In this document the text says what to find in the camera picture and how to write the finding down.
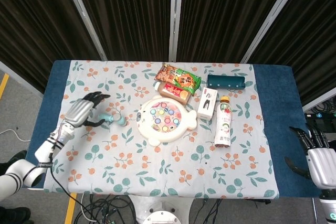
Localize dark folding screen panel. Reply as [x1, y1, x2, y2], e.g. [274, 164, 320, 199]
[0, 0, 107, 95]
[59, 0, 184, 62]
[169, 0, 308, 65]
[241, 0, 336, 112]

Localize white floor cable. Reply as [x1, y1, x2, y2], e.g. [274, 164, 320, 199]
[0, 129, 32, 143]

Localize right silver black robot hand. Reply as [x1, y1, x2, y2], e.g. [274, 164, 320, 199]
[285, 123, 336, 189]

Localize white box with trousers print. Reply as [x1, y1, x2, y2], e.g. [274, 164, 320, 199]
[197, 87, 218, 121]

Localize blue table cover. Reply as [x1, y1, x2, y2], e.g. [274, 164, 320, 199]
[25, 60, 322, 198]

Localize brown drink bottle red label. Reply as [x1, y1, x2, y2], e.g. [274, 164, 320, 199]
[153, 81, 192, 106]

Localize white whack-a-mole toy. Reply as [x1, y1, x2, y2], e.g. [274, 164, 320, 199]
[135, 94, 197, 146]

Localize teal grey toy hammer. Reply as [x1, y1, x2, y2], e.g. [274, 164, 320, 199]
[98, 113, 128, 127]

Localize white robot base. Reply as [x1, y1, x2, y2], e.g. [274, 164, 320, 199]
[130, 194, 194, 224]

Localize floral leaf fruit tablecloth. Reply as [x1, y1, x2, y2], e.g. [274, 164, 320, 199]
[43, 60, 279, 200]

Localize orange green snack bag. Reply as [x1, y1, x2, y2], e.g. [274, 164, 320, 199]
[154, 63, 202, 95]

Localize white labelled bottle yellow cap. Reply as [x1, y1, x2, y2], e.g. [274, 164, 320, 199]
[214, 96, 234, 148]

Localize teal plastic rack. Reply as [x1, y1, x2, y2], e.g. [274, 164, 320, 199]
[207, 74, 246, 89]

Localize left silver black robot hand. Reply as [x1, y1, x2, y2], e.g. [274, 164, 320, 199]
[64, 91, 111, 128]

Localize black floor cable bundle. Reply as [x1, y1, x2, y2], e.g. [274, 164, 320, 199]
[73, 194, 137, 224]

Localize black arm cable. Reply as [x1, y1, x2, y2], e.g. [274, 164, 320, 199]
[48, 142, 99, 223]

